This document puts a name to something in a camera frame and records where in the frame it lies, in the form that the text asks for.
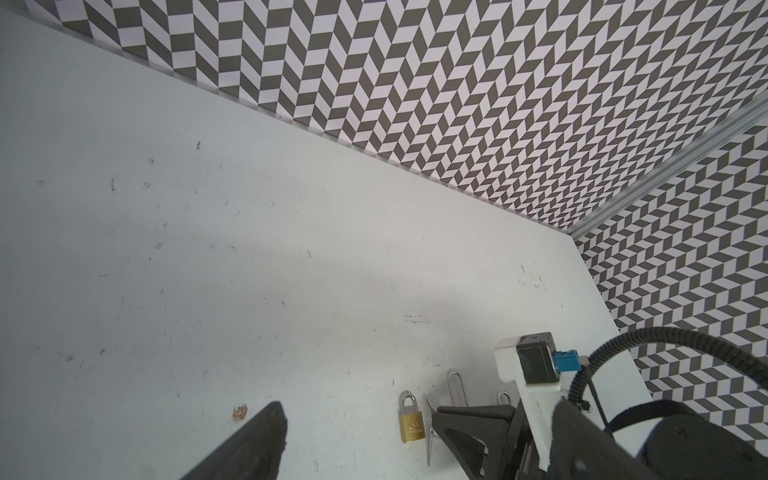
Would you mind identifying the large brass padlock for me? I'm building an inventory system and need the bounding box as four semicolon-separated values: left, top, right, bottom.
447;369;468;407

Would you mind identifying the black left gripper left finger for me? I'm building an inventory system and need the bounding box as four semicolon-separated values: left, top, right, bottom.
182;401;287;480

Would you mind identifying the aluminium right corner post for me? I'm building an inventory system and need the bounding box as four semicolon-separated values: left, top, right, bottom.
566;91;767;238

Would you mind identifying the loose silver key bunch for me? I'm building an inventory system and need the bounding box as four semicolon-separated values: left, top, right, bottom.
424;395;435;466

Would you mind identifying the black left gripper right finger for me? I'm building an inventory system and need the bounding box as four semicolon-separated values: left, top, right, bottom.
547;400;657;480

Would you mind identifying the black padlock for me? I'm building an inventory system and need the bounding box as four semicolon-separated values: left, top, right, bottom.
496;391;512;405

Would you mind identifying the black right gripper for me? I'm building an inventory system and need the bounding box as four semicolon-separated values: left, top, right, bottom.
432;402;545;480

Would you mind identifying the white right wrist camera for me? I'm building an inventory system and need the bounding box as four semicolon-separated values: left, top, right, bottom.
494;332;581;471

